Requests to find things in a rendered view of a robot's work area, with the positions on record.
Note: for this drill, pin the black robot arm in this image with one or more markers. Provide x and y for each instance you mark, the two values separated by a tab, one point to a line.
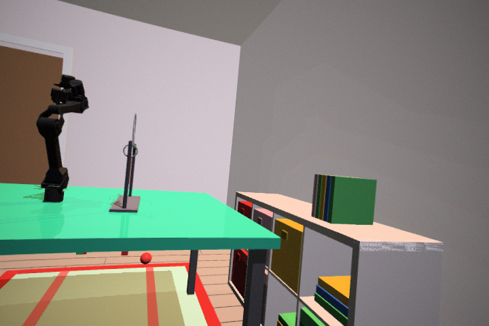
51	128

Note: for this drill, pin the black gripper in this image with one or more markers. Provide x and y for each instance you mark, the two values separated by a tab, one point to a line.
65	85

